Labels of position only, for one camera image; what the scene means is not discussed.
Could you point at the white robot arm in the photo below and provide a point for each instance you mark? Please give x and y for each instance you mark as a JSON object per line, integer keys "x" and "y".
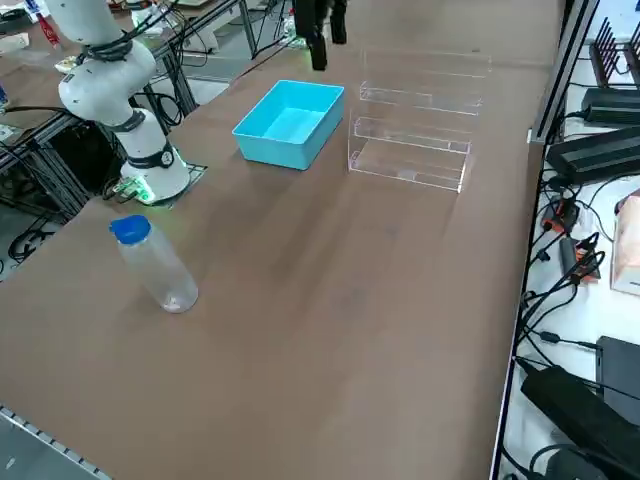
{"x": 105, "y": 90}

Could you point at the clear acrylic tiered rack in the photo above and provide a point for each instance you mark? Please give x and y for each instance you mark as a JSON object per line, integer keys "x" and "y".
{"x": 410, "y": 160}

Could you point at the black peg rack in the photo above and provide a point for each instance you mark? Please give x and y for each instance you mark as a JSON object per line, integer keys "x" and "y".
{"x": 612, "y": 52}

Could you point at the blue plastic bin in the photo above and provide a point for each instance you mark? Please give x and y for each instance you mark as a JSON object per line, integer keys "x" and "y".
{"x": 285, "y": 130}

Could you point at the small white tray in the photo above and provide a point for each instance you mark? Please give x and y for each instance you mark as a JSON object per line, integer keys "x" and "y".
{"x": 67, "y": 64}

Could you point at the red bottle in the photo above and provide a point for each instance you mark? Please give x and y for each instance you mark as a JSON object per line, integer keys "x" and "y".
{"x": 50, "y": 32}

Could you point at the clear bottle with blue cap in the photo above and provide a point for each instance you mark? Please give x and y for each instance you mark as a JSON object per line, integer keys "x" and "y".
{"x": 160, "y": 270}

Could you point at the long black power adapter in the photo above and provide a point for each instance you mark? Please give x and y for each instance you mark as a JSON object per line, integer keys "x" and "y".
{"x": 595, "y": 155}

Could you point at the orange and black plug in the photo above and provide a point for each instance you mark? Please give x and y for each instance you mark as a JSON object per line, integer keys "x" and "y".
{"x": 562, "y": 215}

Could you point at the orange and black clamp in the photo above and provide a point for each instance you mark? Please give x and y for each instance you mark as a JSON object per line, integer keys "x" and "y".
{"x": 586, "y": 262}

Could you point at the pink and white box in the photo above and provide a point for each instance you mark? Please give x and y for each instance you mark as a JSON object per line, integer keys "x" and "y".
{"x": 627, "y": 245}

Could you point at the large black power brick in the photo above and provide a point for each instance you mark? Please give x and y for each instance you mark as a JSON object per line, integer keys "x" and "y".
{"x": 565, "y": 405}

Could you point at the black flat box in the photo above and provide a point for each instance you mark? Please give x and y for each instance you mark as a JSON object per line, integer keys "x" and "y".
{"x": 622, "y": 370}

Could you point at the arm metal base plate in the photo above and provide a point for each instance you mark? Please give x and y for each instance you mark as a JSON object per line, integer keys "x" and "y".
{"x": 196, "y": 172}

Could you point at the silver aluminium profile post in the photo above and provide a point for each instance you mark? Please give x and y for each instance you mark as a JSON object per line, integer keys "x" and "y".
{"x": 565, "y": 75}

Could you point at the black aluminium frame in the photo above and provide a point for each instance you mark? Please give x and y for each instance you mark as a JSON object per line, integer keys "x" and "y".
{"x": 45, "y": 165}

